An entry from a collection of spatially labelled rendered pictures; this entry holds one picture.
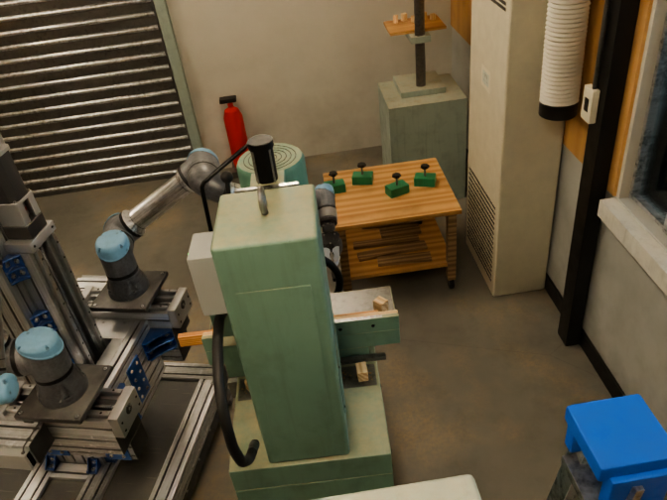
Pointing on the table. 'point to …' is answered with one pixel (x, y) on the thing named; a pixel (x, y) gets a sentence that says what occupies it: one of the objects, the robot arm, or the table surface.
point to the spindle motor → (290, 161)
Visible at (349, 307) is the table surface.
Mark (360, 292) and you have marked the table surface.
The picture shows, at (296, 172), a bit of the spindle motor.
